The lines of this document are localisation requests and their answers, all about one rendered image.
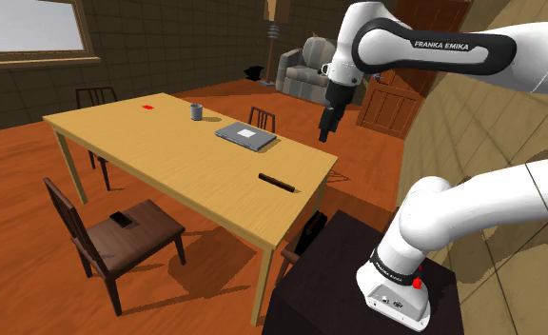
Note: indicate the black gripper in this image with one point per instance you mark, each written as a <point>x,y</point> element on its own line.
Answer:
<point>340,95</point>

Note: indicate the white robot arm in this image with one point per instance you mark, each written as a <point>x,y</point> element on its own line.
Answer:
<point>478,204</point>

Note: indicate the grey armchair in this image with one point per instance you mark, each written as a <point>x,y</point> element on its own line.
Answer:
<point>302,74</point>

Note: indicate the brown wooden door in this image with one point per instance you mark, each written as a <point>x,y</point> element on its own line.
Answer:
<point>390,106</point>

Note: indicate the dark brown wooden chair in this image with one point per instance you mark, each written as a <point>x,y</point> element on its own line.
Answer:
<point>291,250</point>
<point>95,96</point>
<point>130,239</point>
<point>261,119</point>

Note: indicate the black lump on floor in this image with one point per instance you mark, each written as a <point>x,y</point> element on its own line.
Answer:
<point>254,73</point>

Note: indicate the floor lamp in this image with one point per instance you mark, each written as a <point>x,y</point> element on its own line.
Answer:
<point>272,32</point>

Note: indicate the grey closed laptop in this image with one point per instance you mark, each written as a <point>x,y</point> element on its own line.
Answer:
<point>244,135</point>

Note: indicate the black remote control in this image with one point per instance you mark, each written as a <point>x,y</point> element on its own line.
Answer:
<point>276,183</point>

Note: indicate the grey cup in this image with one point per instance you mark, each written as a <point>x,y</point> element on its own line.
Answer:
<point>196,112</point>

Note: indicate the light wooden table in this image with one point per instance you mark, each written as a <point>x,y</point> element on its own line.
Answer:
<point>176,157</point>

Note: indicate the small red card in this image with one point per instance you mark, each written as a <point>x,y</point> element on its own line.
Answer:
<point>148,107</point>

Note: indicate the dark robot stand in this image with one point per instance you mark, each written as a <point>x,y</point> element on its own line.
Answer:
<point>329,287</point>

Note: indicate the black phone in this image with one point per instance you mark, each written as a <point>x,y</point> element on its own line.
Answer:
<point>121,219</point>

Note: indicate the window with wooden frame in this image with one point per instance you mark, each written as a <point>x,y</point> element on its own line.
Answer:
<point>23,25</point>

